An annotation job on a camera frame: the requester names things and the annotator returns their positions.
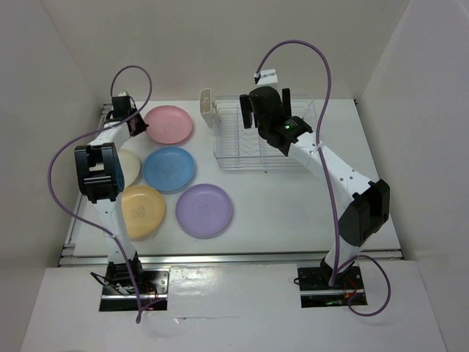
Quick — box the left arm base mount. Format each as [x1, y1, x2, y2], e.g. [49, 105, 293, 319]
[90, 265, 170, 312]

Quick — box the white cutlery holder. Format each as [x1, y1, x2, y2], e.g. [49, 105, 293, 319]
[199, 88, 215, 128]

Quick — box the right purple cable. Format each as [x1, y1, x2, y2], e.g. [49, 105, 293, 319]
[253, 39, 392, 316]

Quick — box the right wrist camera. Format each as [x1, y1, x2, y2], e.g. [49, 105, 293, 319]
[254, 69, 278, 87]

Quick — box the white wire dish rack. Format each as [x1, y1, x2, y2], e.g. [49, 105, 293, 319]
[213, 95, 301, 172]

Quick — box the blue plate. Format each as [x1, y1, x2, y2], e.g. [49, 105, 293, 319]
[142, 147, 196, 192]

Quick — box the purple plate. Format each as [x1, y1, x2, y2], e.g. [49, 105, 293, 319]
[175, 183, 234, 240]

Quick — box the pink plate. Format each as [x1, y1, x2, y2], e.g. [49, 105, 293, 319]
[144, 105, 193, 144]

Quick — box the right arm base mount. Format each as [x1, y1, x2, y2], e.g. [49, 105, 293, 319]
[293, 266, 367, 308]

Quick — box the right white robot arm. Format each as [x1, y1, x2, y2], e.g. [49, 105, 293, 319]
[240, 86, 390, 288]

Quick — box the cream plate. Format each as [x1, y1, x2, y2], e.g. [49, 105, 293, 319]
[118, 149, 141, 188]

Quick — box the purple cable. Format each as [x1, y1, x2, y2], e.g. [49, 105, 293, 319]
[253, 39, 392, 316]
[48, 65, 162, 323]

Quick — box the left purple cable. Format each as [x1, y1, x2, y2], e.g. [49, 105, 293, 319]
[48, 65, 162, 323]

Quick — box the orange plate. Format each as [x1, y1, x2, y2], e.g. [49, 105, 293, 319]
[121, 185, 166, 241]

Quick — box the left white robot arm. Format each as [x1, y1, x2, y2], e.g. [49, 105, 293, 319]
[74, 92, 147, 293]

